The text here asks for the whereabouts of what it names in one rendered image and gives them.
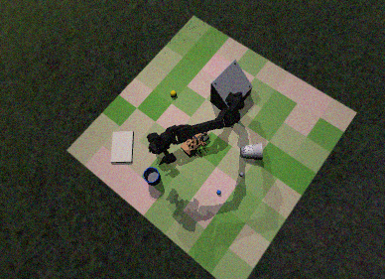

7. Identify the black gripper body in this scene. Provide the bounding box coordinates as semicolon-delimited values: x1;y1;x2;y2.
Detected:
147;132;177;164

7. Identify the dark blue cylinder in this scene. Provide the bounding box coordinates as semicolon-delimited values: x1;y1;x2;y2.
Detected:
143;167;161;186

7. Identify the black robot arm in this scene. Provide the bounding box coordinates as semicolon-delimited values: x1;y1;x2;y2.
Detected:
149;92;245;155

